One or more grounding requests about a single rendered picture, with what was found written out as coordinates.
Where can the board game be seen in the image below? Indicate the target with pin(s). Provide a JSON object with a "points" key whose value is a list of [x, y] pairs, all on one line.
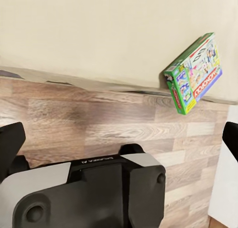
{"points": [[194, 73]]}

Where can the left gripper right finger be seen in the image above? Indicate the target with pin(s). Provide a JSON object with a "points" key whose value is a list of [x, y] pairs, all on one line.
{"points": [[230, 138]]}

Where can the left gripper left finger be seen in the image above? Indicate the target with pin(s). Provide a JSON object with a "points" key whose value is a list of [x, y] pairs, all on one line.
{"points": [[12, 138]]}

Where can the bed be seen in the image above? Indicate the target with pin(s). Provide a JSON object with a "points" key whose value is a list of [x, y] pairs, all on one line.
{"points": [[115, 45]]}

